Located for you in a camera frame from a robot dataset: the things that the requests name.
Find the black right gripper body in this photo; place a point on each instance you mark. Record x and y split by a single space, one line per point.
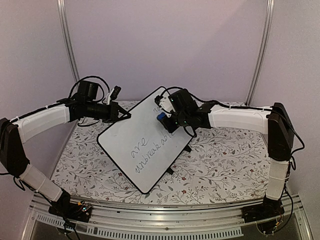
181 120

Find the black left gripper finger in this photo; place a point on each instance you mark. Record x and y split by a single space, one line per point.
119 118
123 113

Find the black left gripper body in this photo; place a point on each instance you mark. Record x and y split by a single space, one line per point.
105 115

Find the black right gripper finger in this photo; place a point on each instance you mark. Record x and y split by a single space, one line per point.
169 127
165 118

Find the blue whiteboard eraser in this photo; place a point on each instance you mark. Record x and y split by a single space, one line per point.
161 117

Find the white whiteboard black frame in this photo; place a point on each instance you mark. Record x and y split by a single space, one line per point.
140 146

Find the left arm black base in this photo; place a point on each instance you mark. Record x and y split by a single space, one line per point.
63 207

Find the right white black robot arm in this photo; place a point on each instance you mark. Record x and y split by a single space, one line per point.
273 121

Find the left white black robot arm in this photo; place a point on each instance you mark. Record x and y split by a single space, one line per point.
16 132

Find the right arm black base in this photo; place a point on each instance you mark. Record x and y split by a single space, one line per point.
270 212

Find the black whiteboard stand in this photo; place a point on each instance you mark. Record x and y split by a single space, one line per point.
187 149

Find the floral patterned table mat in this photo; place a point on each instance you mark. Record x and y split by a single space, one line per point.
225 165

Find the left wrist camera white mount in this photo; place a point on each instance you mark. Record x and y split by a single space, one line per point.
93 92

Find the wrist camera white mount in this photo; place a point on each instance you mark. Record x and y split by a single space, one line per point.
93 92
175 100

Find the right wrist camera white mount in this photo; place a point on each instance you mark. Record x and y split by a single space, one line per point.
175 100

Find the aluminium front rail frame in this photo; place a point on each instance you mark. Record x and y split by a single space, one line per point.
126 221

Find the left aluminium corner post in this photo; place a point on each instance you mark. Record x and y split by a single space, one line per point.
61 7

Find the aluminium corner post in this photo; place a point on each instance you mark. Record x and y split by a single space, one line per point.
270 5
61 7

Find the right aluminium corner post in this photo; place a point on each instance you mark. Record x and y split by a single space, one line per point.
270 5

